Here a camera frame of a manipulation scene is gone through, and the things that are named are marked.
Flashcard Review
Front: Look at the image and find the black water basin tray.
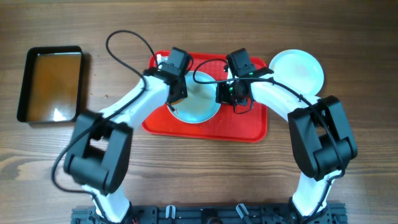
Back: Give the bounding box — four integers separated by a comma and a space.
16, 45, 85, 124

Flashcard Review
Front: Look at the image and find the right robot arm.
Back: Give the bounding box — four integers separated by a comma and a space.
216, 49, 358, 223

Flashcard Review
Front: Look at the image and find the white plate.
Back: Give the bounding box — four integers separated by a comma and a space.
269, 49, 325, 95
169, 71, 221, 124

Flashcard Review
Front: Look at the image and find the red plastic tray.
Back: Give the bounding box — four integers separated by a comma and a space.
142, 52, 268, 142

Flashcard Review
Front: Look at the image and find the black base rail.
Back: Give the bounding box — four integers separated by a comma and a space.
70, 203, 348, 224

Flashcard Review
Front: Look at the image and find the white plate top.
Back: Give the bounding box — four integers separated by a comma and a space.
269, 49, 325, 95

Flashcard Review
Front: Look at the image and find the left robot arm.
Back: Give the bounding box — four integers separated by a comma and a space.
63, 47, 193, 223

